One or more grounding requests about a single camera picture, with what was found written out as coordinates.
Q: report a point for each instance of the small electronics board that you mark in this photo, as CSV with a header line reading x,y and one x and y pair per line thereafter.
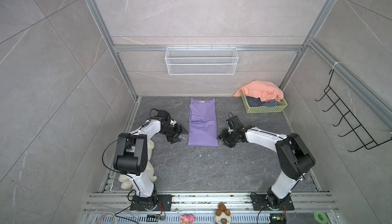
x,y
155,218

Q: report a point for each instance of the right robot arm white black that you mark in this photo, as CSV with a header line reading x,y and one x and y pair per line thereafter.
x,y
294,157

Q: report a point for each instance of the aluminium frame rail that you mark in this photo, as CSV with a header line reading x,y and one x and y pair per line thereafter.
x,y
97,17

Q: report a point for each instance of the green yellow electronics box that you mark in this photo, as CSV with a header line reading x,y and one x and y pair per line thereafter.
x,y
277,219

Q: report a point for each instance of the dark blue t shirt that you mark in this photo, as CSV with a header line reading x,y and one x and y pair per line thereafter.
x,y
254,102

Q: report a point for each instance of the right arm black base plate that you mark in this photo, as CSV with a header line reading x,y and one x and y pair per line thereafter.
x,y
263,202

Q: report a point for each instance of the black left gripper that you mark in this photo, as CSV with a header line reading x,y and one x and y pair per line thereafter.
x,y
178,132

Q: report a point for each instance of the orange t shirt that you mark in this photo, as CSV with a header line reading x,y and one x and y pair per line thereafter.
x,y
265,91

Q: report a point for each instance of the pink small toy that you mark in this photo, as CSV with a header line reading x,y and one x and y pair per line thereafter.
x,y
187,219

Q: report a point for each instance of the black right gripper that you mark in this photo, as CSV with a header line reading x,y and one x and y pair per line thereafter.
x,y
222,135

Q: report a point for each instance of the purple t shirt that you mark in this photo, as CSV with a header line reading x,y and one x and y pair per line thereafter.
x,y
202,123

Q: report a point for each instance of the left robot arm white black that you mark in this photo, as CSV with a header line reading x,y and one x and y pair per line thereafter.
x,y
133,151

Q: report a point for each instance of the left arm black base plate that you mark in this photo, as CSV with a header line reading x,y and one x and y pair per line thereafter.
x,y
162,202

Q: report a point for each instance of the green plastic basket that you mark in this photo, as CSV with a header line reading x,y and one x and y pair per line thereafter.
x,y
262,109

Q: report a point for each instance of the white plush dog toy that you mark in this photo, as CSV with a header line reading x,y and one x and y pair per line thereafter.
x,y
126,182

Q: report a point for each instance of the black wire hook rack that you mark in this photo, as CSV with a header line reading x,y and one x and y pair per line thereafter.
x,y
356,128

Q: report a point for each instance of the brown white small plush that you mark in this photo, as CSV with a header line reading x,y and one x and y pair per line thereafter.
x,y
223,215

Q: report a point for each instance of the green tape roll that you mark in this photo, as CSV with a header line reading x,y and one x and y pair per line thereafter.
x,y
320,217

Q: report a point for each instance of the white wire mesh basket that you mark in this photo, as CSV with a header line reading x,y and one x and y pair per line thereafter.
x,y
201,60

